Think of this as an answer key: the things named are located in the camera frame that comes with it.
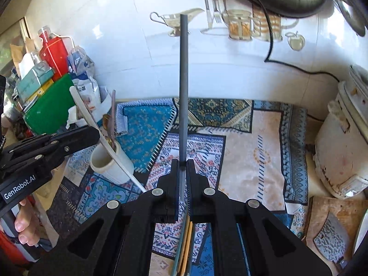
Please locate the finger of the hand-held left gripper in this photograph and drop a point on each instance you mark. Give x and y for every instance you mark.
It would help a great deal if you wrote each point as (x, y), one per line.
(80, 136)
(34, 159)

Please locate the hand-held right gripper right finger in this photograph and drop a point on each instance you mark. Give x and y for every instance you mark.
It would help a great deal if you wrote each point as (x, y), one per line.
(197, 197)

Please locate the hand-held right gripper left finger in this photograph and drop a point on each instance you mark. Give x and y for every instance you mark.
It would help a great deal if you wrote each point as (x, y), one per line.
(174, 201)

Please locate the gold spoon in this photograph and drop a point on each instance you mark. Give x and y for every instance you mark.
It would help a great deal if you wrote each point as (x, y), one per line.
(107, 123)

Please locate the white ceramic cup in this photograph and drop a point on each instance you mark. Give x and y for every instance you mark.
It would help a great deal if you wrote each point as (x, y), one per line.
(105, 168)

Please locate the golden chopstick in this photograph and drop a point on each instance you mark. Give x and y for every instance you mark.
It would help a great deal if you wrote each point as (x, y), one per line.
(185, 244)

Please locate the brown chopstick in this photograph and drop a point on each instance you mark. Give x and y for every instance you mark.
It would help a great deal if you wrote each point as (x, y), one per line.
(113, 106)

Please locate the white plastic spatula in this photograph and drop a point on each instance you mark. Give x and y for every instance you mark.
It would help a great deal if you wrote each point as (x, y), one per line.
(120, 156)

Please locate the grey chopstick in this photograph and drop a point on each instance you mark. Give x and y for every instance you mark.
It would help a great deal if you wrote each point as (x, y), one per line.
(184, 92)

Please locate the person's left hand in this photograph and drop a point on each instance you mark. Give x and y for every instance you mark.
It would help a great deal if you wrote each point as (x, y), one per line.
(23, 225)

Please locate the crumpled white tissue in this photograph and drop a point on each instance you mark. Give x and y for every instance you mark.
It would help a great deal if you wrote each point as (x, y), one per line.
(74, 118)

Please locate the green box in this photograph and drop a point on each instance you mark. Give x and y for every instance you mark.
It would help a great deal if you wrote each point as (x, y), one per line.
(50, 106)

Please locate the white flour bag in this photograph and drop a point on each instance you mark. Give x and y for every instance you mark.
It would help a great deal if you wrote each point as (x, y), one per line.
(84, 83)

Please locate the patterned blue table mat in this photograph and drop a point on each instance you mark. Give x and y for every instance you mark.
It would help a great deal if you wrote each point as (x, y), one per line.
(244, 155)

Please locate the teal tissue box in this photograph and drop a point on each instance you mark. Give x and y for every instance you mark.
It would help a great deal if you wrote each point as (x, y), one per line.
(34, 79)

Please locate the red tin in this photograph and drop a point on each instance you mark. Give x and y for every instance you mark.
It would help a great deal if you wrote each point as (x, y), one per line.
(54, 54)

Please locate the red label jar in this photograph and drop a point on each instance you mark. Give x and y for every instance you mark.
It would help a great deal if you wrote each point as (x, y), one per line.
(45, 33)

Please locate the wooden chopping board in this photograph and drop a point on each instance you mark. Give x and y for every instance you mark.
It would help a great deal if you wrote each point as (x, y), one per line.
(319, 210)

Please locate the steel cleaver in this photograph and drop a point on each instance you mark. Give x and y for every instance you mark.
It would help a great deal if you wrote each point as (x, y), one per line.
(330, 237)

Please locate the white rice cooker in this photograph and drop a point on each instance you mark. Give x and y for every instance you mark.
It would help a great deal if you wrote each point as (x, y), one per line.
(342, 138)

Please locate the white plate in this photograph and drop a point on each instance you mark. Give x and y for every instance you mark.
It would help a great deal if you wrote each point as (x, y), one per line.
(362, 230)

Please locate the metal ladle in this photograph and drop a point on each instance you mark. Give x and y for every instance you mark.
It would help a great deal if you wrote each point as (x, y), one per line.
(349, 8)

